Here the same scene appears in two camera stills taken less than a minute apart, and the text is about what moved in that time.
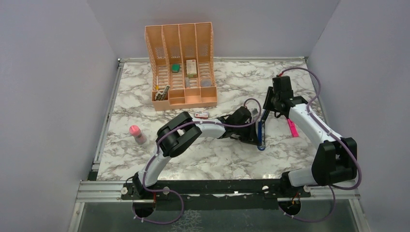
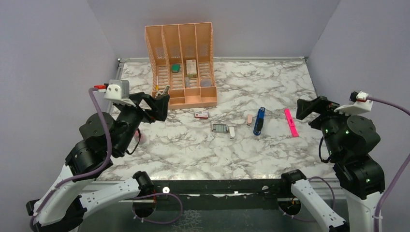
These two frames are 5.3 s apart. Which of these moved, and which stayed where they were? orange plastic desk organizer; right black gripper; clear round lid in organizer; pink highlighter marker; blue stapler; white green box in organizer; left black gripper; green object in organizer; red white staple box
Moved: blue stapler; left black gripper; right black gripper
Stayed: green object in organizer; clear round lid in organizer; orange plastic desk organizer; red white staple box; white green box in organizer; pink highlighter marker
